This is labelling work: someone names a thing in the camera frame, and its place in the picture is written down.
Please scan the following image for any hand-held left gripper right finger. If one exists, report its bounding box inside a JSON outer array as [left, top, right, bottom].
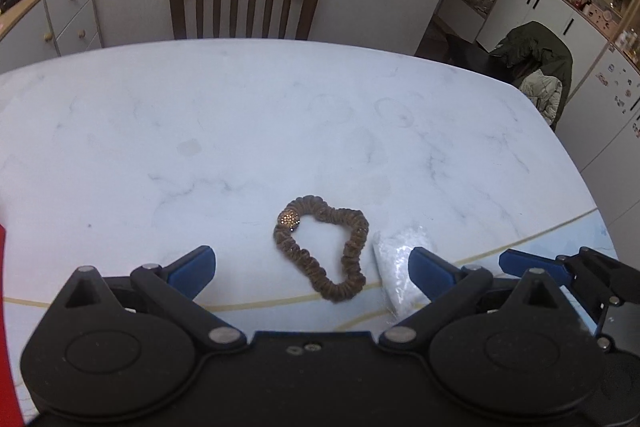
[[379, 247, 599, 355]]

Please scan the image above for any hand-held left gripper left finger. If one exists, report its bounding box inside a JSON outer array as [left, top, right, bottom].
[[35, 245, 247, 355]]

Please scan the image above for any white crystal bag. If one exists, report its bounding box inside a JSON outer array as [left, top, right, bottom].
[[371, 227, 433, 320]]

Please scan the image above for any brown scrunchie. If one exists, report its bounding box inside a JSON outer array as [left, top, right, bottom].
[[272, 194, 371, 305]]

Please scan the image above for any red cardboard box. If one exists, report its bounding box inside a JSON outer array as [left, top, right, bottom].
[[0, 222, 26, 425]]

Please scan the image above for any light puffer jacket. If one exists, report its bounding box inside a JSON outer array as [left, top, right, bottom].
[[519, 72, 563, 125]]

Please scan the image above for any dark green jacket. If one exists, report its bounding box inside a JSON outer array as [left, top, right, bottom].
[[490, 21, 573, 132]]

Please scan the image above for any wooden side cabinet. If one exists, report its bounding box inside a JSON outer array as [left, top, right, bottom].
[[0, 0, 105, 75]]

